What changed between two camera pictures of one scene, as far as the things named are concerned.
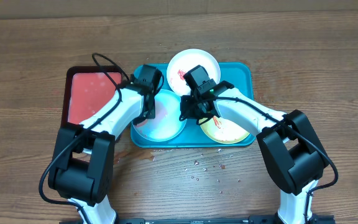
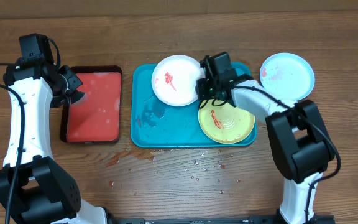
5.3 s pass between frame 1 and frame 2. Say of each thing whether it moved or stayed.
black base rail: stayed
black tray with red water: stayed
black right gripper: moved
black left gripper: moved
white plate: moved
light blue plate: moved
